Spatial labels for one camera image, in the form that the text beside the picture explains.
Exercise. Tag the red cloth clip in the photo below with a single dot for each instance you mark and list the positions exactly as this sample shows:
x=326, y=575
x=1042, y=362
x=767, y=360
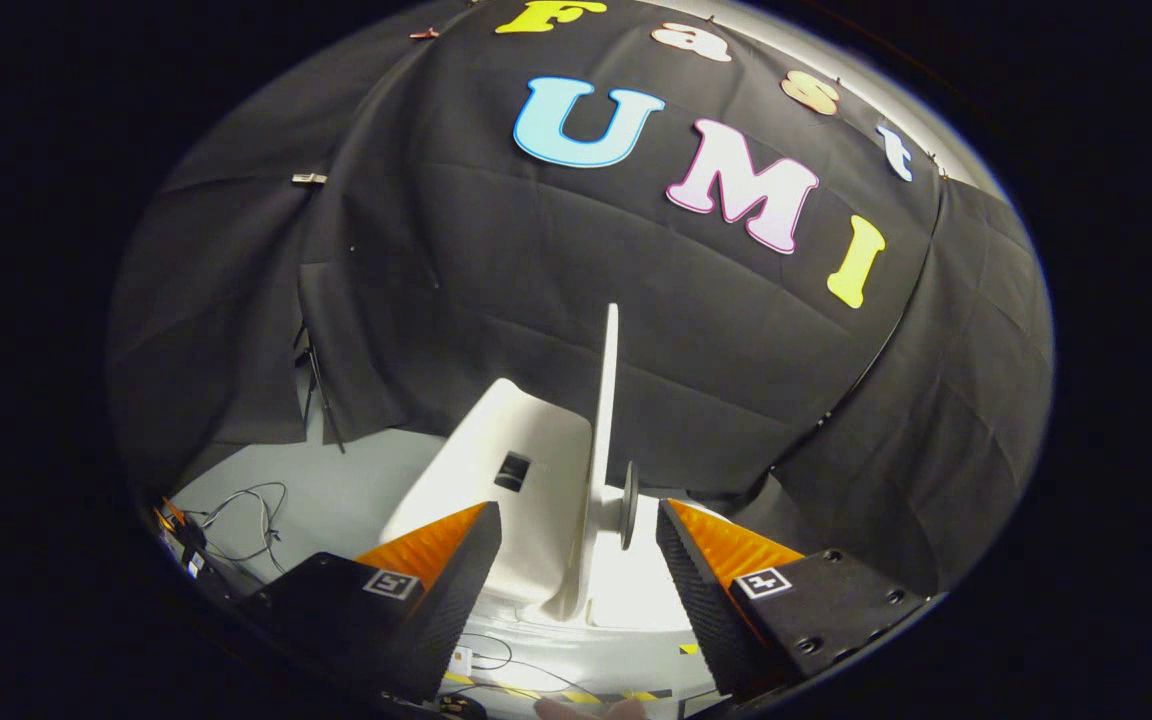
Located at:
x=424, y=34

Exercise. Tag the white toilet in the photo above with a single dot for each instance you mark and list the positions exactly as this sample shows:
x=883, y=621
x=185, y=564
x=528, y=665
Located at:
x=496, y=430

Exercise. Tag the white toilet lid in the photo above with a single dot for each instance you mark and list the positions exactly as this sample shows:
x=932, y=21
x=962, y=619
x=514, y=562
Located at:
x=604, y=420

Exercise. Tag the black stand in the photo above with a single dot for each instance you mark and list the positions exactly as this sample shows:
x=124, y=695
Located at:
x=319, y=390

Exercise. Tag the silver cloth clip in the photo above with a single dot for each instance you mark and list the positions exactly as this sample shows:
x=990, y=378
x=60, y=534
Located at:
x=309, y=178

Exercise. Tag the small white adapter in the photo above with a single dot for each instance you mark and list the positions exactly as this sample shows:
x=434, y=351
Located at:
x=461, y=661

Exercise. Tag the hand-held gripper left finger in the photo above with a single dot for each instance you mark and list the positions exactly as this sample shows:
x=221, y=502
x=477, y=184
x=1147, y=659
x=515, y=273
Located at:
x=451, y=610

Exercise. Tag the black backdrop cloth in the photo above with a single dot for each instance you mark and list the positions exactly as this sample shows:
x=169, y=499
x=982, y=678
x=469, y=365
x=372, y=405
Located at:
x=536, y=280

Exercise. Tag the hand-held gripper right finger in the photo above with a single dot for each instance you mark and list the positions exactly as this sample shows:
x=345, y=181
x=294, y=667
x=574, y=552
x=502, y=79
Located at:
x=706, y=610

